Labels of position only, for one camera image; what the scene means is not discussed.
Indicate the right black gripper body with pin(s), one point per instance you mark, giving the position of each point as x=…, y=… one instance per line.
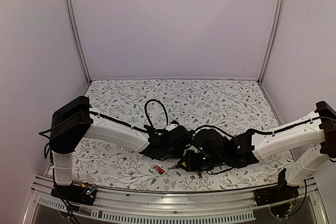
x=200, y=165

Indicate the left aluminium frame post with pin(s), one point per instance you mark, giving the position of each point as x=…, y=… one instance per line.
x=76, y=40

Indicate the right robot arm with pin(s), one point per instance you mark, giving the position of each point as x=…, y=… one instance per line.
x=317, y=130

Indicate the upper red AAA battery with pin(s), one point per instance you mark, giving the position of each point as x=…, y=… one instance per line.
x=159, y=170

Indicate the floral patterned table mat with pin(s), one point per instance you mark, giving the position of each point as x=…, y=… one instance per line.
x=233, y=106

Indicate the front aluminium rail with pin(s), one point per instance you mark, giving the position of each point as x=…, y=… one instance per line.
x=129, y=206

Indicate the black-faced white remote control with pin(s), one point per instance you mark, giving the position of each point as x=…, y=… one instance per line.
x=166, y=169

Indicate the aluminium frame post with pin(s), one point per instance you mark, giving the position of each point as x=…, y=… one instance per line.
x=271, y=40
x=76, y=40

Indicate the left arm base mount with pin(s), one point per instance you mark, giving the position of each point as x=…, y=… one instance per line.
x=84, y=194

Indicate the right aluminium frame post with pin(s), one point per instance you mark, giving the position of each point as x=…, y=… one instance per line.
x=271, y=40

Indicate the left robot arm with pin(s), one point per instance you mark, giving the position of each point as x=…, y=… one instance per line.
x=78, y=119

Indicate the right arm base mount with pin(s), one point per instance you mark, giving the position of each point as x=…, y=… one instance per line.
x=280, y=199

